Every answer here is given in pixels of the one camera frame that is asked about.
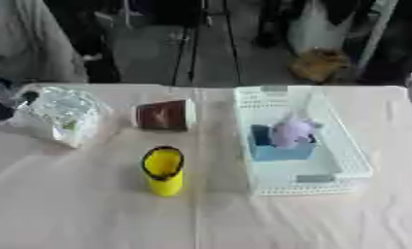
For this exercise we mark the blue box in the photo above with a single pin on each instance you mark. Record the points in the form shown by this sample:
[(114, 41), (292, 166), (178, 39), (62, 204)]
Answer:
[(280, 153)]

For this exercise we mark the brown paper cup white lid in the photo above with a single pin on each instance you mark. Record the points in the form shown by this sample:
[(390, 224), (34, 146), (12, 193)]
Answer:
[(161, 115)]

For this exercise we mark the yellow cup with black rim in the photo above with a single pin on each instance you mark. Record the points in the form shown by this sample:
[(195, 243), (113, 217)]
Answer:
[(164, 176)]

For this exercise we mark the purple soft toy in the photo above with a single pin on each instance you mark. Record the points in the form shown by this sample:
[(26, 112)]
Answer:
[(293, 131)]

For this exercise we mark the black tripod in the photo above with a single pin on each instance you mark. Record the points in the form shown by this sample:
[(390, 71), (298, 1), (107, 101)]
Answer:
[(233, 42)]

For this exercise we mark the brown bag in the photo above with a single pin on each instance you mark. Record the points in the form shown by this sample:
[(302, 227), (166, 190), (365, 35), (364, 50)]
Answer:
[(319, 63)]

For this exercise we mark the silver foil bag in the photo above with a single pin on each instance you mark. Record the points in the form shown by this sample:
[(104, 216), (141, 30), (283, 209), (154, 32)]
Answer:
[(59, 115)]

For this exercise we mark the white plastic bag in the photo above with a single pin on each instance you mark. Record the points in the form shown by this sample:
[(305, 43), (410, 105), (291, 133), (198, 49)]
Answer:
[(317, 27)]

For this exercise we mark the white plastic mesh basket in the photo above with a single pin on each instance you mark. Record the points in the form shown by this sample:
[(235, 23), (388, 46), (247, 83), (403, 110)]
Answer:
[(351, 162)]

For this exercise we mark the person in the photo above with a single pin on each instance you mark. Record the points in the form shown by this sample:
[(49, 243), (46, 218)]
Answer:
[(28, 42)]

